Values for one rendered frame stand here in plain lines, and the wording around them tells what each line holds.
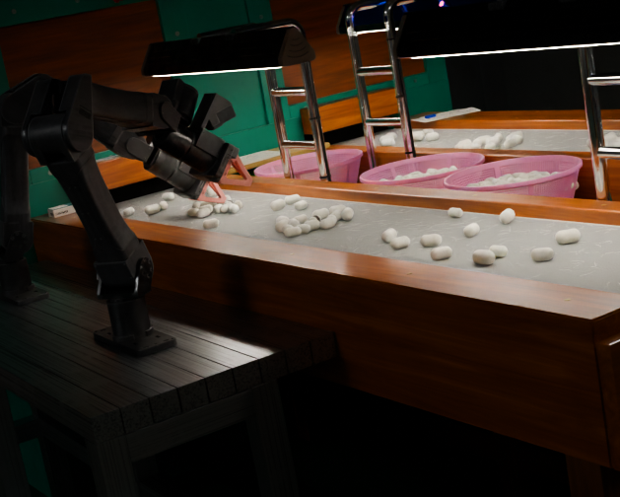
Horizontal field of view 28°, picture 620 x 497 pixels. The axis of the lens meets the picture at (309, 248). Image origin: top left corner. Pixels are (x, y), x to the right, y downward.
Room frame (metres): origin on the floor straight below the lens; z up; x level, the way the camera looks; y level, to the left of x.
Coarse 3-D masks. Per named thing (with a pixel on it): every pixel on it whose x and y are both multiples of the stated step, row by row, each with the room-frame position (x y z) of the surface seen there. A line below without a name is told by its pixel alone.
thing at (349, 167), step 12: (300, 156) 3.08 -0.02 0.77; (312, 156) 3.08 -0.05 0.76; (336, 156) 3.06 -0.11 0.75; (348, 156) 3.03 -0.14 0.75; (360, 156) 2.91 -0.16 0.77; (264, 168) 3.02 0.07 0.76; (276, 168) 3.05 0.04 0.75; (300, 168) 3.07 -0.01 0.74; (312, 168) 3.07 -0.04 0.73; (336, 168) 2.84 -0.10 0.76; (348, 168) 2.87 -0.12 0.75; (336, 180) 2.85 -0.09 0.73; (348, 180) 2.88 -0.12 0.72
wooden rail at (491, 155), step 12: (384, 156) 2.92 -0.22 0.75; (396, 156) 2.88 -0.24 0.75; (420, 156) 2.80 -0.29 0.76; (492, 156) 2.59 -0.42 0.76; (504, 156) 2.56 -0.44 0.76; (516, 156) 2.53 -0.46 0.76; (528, 156) 2.50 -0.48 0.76; (576, 156) 2.39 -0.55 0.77; (588, 156) 2.37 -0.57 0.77; (360, 168) 3.01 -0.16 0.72; (588, 168) 2.35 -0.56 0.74; (612, 168) 2.30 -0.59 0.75; (588, 180) 2.36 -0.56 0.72; (612, 180) 2.31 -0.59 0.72; (576, 192) 2.39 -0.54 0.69; (588, 192) 2.36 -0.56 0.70; (612, 192) 2.31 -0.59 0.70
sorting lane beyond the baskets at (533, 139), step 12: (384, 132) 3.43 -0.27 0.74; (396, 132) 3.39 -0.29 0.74; (444, 132) 3.22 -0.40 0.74; (456, 132) 3.18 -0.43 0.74; (468, 132) 3.14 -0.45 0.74; (480, 132) 3.10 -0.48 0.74; (492, 132) 3.07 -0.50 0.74; (504, 132) 3.03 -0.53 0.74; (528, 132) 2.96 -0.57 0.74; (540, 132) 2.93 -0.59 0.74; (552, 132) 2.90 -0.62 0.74; (564, 132) 2.86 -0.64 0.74; (576, 132) 2.83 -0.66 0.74; (348, 144) 3.33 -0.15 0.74; (360, 144) 3.29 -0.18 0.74; (396, 144) 3.17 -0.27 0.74; (420, 144) 3.09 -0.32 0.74; (432, 144) 3.05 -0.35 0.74; (444, 144) 3.02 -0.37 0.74; (528, 144) 2.79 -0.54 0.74; (540, 144) 2.76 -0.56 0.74; (552, 144) 2.73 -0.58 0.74; (564, 144) 2.70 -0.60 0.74; (576, 144) 2.67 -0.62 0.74
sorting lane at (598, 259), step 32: (224, 192) 2.90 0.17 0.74; (256, 192) 2.80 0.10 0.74; (192, 224) 2.56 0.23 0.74; (224, 224) 2.49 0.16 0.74; (256, 224) 2.43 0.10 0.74; (352, 224) 2.26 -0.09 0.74; (384, 224) 2.20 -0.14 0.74; (416, 224) 2.15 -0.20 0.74; (448, 224) 2.11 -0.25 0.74; (480, 224) 2.06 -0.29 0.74; (512, 224) 2.02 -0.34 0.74; (544, 224) 1.97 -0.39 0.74; (576, 224) 1.93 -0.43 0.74; (384, 256) 1.95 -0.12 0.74; (416, 256) 1.91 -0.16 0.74; (512, 256) 1.80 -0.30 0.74; (576, 256) 1.73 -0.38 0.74; (608, 256) 1.70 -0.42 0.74; (608, 288) 1.55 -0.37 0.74
